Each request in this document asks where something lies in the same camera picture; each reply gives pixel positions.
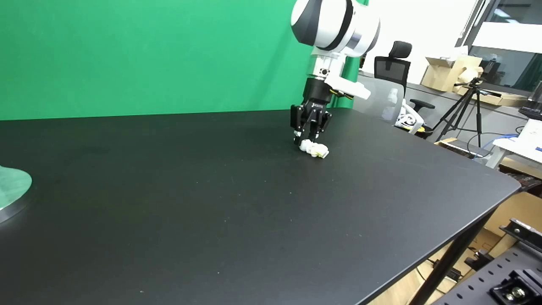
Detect black perforated metal plate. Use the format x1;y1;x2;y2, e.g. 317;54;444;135
432;218;542;305

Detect green backdrop curtain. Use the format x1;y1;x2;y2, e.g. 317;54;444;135
0;0;371;121

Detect white paper sheets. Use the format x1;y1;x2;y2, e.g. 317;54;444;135
493;118;542;165

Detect black office chair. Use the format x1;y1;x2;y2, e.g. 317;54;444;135
373;38;438;113

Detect open cardboard box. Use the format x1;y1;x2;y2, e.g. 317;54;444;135
421;54;485;94

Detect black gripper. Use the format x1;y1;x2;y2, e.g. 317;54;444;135
290;76;334;142

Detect white yellow bunny toy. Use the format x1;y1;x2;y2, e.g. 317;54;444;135
299;137;331;160

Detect grey mesh chair back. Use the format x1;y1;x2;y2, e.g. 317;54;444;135
353;74;407;125

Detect black camera tripod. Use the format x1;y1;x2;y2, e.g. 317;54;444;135
431;76;487;148

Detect round metal robot base plate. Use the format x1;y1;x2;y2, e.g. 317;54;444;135
0;164;34;223

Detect black table leg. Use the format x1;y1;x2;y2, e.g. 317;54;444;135
409;208;498;305

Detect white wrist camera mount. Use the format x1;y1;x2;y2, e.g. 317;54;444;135
314;65;375;101

